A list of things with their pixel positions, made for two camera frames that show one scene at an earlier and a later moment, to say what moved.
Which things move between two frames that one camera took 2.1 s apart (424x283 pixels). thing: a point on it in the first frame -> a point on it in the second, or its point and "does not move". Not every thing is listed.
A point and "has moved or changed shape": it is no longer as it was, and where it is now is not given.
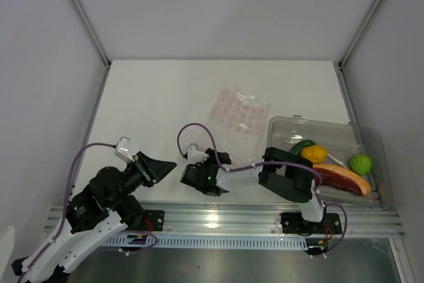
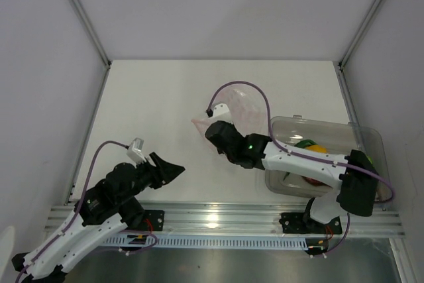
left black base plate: (153, 220) does not move
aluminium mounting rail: (254, 221) does not move
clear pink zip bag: (238, 122) has moved or changed shape
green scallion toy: (297, 149) does not move
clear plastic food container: (342, 141) does not move
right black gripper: (211, 159) -> (230, 124)
